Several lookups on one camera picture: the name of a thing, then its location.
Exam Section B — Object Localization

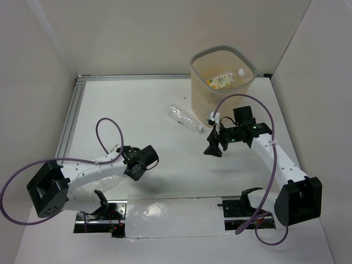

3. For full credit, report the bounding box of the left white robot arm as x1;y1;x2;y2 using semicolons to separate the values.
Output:
26;145;159;219

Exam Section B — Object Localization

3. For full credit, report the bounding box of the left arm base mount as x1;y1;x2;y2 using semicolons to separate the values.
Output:
73;200;128;238

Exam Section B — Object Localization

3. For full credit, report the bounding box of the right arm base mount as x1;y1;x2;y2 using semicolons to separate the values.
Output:
218;199;276;230

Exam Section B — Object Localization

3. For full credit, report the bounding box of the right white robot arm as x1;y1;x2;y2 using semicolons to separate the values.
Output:
204;106;322;227

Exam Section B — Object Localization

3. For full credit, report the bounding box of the beige plastic waste bin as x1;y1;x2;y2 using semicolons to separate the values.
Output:
190;45;257;126

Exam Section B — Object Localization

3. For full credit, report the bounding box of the square bottle orange label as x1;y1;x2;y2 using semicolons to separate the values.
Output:
206;68;246;90

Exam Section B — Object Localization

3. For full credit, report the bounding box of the clear bottle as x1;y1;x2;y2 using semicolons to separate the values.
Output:
167;103;204;133
75;175;122;196

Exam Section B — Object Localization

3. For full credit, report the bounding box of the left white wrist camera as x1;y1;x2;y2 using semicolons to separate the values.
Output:
111;144;120;152

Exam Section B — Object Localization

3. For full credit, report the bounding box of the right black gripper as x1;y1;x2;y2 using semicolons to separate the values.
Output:
203;122;243;157

